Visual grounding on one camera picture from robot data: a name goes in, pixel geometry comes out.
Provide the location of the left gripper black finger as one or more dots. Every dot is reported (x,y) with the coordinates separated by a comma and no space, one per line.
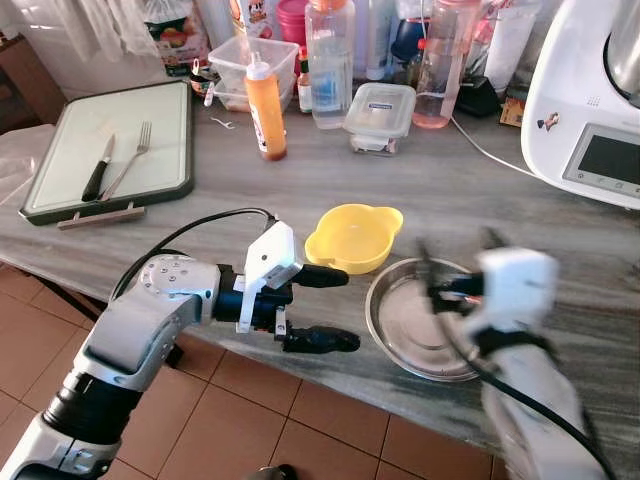
(325,341)
(320,276)

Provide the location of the lidded glass food container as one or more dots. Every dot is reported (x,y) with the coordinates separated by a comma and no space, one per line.
(380,110)

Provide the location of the small black device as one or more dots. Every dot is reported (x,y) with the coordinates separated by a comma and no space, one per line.
(482,98)

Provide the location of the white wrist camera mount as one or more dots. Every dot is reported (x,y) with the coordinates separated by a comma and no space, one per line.
(515,290)
(270,255)

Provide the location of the round steel plate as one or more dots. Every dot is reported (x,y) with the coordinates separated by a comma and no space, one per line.
(400,330)

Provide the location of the clear plastic tub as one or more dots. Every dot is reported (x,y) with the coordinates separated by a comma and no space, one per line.
(225,70)

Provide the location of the printed snack bag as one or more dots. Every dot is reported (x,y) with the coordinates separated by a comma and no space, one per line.
(175,40)

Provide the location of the clear bottle with pink lid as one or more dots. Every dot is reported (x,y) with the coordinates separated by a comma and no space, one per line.
(440,80)

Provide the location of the pink plastic canister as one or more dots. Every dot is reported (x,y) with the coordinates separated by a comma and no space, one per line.
(292,22)

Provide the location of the steel fork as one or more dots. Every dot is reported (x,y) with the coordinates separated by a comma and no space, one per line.
(143,135)

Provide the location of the white printed drink bottle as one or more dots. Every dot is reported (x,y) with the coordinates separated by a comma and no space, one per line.
(250,18)

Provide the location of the dark wooden chair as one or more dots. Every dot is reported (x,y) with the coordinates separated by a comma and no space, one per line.
(30,85)

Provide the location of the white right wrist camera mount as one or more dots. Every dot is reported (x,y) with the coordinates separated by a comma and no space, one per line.
(515,290)

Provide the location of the white plastic bag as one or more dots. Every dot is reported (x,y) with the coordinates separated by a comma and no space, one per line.
(20,165)

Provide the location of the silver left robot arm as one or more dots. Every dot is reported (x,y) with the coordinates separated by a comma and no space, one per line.
(130,340)

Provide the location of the yellow plastic bowl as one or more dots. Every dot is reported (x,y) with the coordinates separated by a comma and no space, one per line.
(350,240)

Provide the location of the clear bottle with orange cap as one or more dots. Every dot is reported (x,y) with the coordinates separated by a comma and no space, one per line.
(330,90)

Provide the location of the small red-capped white bottle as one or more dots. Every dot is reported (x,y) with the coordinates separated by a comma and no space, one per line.
(304,90)

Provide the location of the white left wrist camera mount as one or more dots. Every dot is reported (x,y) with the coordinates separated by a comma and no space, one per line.
(270,255)

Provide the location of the white kitchen cooking machine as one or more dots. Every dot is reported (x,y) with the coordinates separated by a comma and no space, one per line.
(560,90)

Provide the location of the dark robot foot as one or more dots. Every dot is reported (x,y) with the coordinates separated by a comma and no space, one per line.
(272,473)

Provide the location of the green-rimmed white cutting board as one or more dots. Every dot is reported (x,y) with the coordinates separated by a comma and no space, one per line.
(165,130)

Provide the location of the white hanging towel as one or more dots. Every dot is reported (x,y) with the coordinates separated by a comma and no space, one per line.
(110,25)

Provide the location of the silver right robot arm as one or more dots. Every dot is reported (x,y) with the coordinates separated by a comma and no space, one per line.
(540,420)

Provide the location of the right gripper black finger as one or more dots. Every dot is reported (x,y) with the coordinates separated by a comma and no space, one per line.
(428,268)
(493,242)

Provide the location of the orange squeeze sauce bottle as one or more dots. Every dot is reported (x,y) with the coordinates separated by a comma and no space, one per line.
(266,115)

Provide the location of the dark blue cup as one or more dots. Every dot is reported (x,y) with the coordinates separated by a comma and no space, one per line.
(408,38)

